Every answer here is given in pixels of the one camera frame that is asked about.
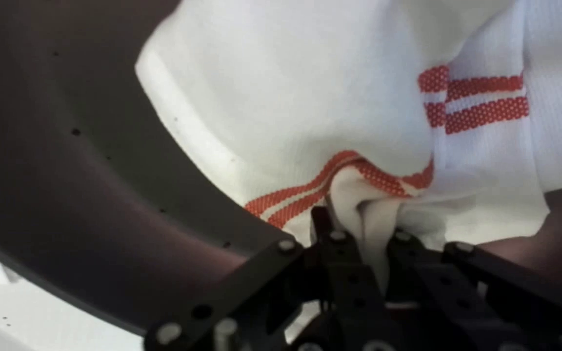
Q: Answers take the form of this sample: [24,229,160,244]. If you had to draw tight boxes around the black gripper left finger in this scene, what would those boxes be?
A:
[143,205,387,351]

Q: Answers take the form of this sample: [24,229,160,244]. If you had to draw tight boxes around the white towel red stripes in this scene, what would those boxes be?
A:
[133,0,562,295]

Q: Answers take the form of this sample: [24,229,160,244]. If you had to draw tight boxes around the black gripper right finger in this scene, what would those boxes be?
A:
[385,227,562,351]

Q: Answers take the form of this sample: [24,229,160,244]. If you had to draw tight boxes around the black frying pan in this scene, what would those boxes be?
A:
[0,0,562,338]

